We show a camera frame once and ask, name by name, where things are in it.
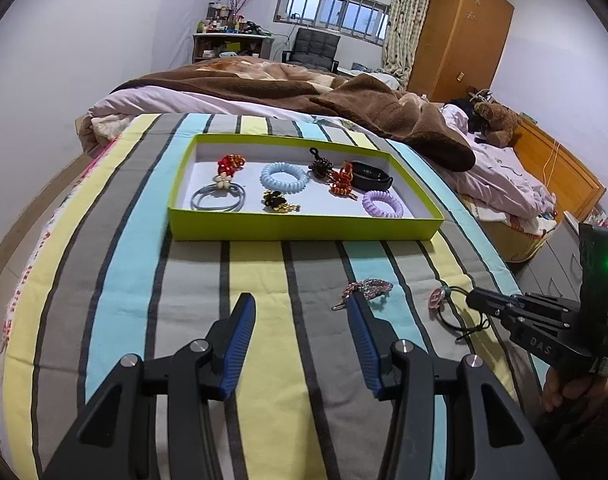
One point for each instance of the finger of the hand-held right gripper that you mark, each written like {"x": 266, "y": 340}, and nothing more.
{"x": 501, "y": 314}
{"x": 544, "y": 302}

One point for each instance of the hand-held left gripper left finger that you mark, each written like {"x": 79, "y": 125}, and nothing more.
{"x": 241, "y": 340}

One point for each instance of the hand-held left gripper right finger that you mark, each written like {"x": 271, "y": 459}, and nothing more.
{"x": 364, "y": 340}

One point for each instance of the pink bow hair clip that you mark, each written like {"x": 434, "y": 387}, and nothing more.
{"x": 371, "y": 287}

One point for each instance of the green cardboard tray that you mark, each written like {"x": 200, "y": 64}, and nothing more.
{"x": 284, "y": 227}

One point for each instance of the black gold hair clip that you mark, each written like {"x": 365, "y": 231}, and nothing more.
{"x": 274, "y": 200}

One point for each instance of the person's right hand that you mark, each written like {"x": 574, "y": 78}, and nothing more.
{"x": 556, "y": 390}

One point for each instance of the striped bed sheet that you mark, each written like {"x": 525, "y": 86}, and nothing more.
{"x": 133, "y": 285}

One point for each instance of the black smart band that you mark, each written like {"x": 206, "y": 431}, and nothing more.
{"x": 379, "y": 180}

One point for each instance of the brown teddy bear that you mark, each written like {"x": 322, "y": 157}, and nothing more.
{"x": 499, "y": 120}

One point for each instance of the black cloth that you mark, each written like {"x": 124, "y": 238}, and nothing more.
{"x": 465, "y": 108}

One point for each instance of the brown blanket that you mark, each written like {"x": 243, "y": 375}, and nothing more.
{"x": 384, "y": 110}

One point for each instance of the wooden wardrobe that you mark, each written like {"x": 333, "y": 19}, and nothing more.
{"x": 459, "y": 35}

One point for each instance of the light blue cloth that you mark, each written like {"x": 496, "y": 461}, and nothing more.
{"x": 360, "y": 66}

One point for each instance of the white desk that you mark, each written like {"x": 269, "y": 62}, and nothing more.
{"x": 203, "y": 46}

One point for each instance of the black chair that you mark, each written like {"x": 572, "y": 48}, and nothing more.
{"x": 314, "y": 47}

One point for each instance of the patterned curtain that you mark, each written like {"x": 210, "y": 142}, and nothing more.
{"x": 404, "y": 25}

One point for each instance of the group of bottles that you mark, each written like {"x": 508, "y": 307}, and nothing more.
{"x": 218, "y": 22}

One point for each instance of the barred window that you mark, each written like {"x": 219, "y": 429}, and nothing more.
{"x": 334, "y": 10}

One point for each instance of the wooden bed frame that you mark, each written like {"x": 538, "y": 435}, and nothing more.
{"x": 559, "y": 166}

